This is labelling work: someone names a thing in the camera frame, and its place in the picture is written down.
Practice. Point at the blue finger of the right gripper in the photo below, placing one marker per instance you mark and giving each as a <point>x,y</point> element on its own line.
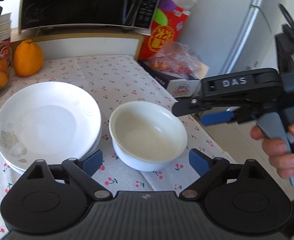
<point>217,118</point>

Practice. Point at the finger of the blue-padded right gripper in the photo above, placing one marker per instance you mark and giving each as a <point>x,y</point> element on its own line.
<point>211,172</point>

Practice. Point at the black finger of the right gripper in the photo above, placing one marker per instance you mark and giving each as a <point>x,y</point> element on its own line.
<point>187,107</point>

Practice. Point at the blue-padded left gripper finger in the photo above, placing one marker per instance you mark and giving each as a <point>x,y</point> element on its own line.
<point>80,172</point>

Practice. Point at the large white bowl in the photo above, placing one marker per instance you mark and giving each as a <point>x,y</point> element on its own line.
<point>146,136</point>

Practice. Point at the white plate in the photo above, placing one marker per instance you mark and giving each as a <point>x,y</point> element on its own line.
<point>53,121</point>

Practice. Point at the person's right hand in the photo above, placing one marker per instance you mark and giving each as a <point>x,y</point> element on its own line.
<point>276,151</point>

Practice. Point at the white blue carton box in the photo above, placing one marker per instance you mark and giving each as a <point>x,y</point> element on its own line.
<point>178,85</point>

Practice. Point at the plastic bag of snacks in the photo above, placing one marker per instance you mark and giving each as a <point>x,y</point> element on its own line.
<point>176,58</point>

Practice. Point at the white refrigerator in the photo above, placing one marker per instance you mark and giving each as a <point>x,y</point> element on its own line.
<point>255,36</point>

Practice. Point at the blue patterned plate stack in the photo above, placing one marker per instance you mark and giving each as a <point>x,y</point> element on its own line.
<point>20,156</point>

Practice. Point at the floral tablecloth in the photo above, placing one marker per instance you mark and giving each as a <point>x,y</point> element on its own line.
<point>111,81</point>

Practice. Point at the red snack box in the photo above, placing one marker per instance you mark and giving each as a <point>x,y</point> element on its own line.
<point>168,22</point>

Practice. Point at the black microwave oven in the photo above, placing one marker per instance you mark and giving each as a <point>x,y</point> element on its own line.
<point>137,14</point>

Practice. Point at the orange on table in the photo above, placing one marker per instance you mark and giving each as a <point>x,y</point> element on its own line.
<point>28,58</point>

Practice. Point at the stacked paper cups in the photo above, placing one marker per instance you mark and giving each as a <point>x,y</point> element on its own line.
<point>5,37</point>

